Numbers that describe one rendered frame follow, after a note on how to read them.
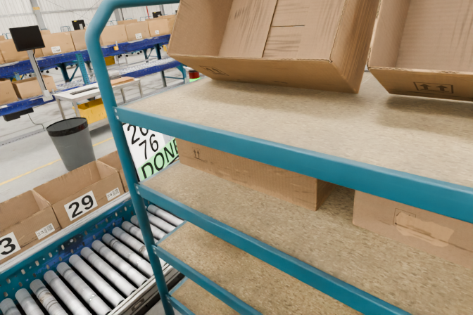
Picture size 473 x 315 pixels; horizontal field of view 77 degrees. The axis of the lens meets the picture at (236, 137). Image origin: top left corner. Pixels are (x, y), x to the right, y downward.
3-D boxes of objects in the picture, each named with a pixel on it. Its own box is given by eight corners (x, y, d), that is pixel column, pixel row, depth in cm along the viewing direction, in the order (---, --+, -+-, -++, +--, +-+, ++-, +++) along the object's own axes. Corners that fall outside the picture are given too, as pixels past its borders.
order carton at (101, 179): (62, 230, 164) (51, 204, 157) (41, 211, 181) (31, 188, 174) (125, 194, 191) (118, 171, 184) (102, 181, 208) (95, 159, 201)
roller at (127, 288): (135, 302, 140) (128, 299, 136) (83, 255, 171) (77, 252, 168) (141, 292, 142) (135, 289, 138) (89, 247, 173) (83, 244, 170)
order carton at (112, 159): (126, 193, 191) (119, 170, 184) (103, 181, 209) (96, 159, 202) (173, 166, 218) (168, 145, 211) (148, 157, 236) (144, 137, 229)
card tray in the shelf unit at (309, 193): (366, 149, 79) (369, 113, 74) (316, 212, 58) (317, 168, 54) (244, 124, 103) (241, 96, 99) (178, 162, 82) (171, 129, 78)
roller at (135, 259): (158, 270, 148) (163, 273, 151) (105, 230, 179) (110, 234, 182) (151, 279, 145) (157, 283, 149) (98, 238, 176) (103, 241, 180)
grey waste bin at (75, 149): (59, 176, 406) (42, 133, 379) (65, 161, 449) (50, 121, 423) (98, 167, 420) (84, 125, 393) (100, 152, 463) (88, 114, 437)
